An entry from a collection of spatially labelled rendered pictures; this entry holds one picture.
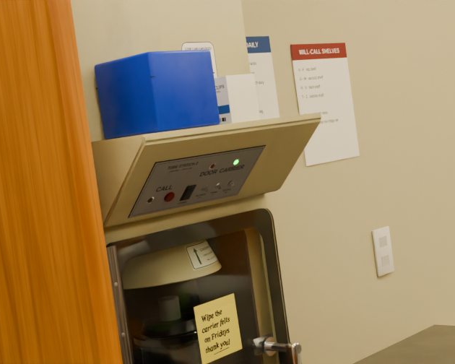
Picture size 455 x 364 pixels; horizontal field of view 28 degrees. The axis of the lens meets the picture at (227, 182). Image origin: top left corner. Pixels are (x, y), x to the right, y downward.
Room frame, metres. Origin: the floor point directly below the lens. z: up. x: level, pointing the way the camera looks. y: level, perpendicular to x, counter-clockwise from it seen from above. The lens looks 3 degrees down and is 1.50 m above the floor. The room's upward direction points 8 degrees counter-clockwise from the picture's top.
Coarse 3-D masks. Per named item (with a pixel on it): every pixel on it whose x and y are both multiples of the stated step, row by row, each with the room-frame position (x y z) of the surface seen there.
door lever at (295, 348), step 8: (264, 344) 1.23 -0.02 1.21; (272, 344) 1.23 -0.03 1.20; (280, 344) 1.22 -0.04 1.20; (288, 344) 1.20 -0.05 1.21; (296, 344) 1.20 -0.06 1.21; (272, 352) 1.24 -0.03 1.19; (288, 352) 1.20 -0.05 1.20; (296, 352) 1.20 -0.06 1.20; (288, 360) 1.20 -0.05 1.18; (296, 360) 1.20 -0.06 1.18
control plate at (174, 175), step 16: (176, 160) 1.04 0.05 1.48; (192, 160) 1.06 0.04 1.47; (208, 160) 1.08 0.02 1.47; (224, 160) 1.11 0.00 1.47; (240, 160) 1.13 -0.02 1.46; (256, 160) 1.16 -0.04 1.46; (160, 176) 1.04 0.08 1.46; (176, 176) 1.06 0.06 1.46; (192, 176) 1.08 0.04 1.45; (208, 176) 1.11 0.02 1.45; (224, 176) 1.13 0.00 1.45; (240, 176) 1.16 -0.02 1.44; (144, 192) 1.04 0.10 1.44; (160, 192) 1.06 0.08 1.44; (176, 192) 1.08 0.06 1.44; (208, 192) 1.14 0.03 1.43; (224, 192) 1.16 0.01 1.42; (144, 208) 1.06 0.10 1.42; (160, 208) 1.09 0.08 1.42
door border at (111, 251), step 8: (112, 248) 1.06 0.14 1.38; (112, 256) 1.06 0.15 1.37; (112, 264) 1.06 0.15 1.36; (112, 272) 1.05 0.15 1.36; (112, 280) 1.05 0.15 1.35; (120, 280) 1.06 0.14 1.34; (112, 288) 1.05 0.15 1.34; (120, 288) 1.06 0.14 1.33; (120, 296) 1.06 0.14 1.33; (120, 304) 1.06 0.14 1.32; (120, 312) 1.06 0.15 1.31; (120, 320) 1.06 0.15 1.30; (120, 328) 1.06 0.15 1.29; (120, 336) 1.05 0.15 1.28; (128, 336) 1.06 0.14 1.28; (120, 344) 1.05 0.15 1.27; (128, 344) 1.06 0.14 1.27; (128, 352) 1.06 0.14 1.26; (128, 360) 1.06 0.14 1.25
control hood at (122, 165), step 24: (264, 120) 1.12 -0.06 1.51; (288, 120) 1.15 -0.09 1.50; (312, 120) 1.19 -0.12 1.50; (96, 144) 1.03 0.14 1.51; (120, 144) 1.00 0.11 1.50; (144, 144) 0.98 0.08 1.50; (168, 144) 1.01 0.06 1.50; (192, 144) 1.04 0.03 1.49; (216, 144) 1.07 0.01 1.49; (240, 144) 1.11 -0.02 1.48; (264, 144) 1.15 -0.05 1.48; (288, 144) 1.19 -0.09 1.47; (96, 168) 1.03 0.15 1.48; (120, 168) 1.00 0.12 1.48; (144, 168) 1.01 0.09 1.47; (264, 168) 1.19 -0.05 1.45; (288, 168) 1.24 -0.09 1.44; (120, 192) 1.01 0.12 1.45; (240, 192) 1.19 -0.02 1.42; (264, 192) 1.24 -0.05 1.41; (120, 216) 1.04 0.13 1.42; (144, 216) 1.08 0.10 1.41
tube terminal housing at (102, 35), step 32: (96, 0) 1.10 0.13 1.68; (128, 0) 1.13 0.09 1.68; (160, 0) 1.17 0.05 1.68; (192, 0) 1.21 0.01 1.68; (224, 0) 1.26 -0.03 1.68; (96, 32) 1.09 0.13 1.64; (128, 32) 1.13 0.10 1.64; (160, 32) 1.17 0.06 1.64; (192, 32) 1.21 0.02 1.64; (224, 32) 1.25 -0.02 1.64; (224, 64) 1.25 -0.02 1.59; (96, 96) 1.08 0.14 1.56; (96, 128) 1.08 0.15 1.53; (128, 224) 1.09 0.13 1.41; (160, 224) 1.13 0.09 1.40
